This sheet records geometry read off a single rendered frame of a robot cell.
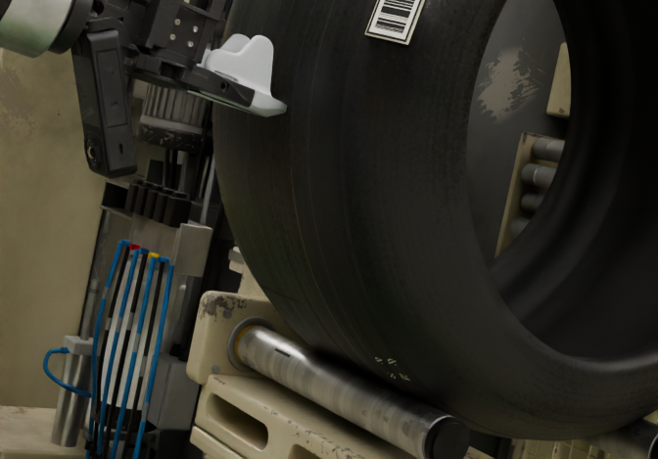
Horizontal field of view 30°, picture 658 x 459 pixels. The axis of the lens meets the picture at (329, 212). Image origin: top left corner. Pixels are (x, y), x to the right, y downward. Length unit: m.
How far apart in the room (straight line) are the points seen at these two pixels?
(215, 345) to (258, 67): 0.41
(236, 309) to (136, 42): 0.44
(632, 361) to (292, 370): 0.32
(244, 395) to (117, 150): 0.38
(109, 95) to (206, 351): 0.44
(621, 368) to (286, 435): 0.32
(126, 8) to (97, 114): 0.08
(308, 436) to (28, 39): 0.46
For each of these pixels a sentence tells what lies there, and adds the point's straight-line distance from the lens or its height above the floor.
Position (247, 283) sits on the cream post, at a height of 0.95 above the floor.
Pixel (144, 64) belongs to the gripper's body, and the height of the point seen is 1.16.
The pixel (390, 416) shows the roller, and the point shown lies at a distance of 1.08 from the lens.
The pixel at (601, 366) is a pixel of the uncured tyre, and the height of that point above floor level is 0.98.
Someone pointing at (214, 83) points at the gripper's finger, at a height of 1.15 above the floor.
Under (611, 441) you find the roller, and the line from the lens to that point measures 1.27.
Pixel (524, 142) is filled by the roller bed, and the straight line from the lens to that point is 1.69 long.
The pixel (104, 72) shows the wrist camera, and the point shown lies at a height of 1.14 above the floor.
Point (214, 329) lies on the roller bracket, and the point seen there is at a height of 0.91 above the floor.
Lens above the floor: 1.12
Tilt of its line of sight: 3 degrees down
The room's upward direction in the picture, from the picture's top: 12 degrees clockwise
